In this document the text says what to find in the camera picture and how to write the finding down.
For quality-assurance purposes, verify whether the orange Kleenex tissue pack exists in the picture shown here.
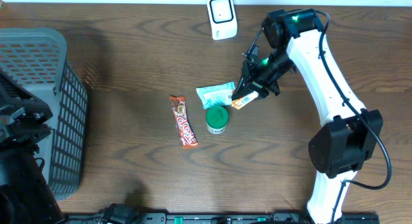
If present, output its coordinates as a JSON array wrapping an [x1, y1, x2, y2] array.
[[232, 91, 259, 109]]

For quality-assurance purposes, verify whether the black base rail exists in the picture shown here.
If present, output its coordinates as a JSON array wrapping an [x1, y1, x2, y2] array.
[[64, 203, 380, 224]]

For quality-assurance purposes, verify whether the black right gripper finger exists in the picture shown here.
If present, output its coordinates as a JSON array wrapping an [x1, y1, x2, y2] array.
[[231, 75, 254, 101], [252, 82, 269, 98]]

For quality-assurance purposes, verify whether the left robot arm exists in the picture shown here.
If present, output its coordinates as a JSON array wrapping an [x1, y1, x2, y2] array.
[[1, 73, 66, 223]]

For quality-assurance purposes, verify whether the teal wet wipes pack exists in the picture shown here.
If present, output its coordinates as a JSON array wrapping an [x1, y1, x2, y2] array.
[[196, 82, 235, 109]]

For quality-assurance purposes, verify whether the red Top chocolate bar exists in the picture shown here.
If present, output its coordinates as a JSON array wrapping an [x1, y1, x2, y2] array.
[[169, 96, 199, 149]]

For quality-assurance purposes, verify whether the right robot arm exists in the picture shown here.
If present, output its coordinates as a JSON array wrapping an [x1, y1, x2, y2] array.
[[232, 8, 383, 223]]

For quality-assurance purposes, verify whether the grey plastic basket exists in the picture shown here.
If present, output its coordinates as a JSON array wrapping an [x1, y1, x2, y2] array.
[[1, 28, 88, 200]]

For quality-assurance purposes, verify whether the white barcode scanner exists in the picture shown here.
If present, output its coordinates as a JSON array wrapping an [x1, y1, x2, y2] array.
[[207, 0, 238, 41]]

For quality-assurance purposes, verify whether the green lid jar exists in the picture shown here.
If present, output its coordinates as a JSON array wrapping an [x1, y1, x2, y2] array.
[[206, 106, 229, 135]]

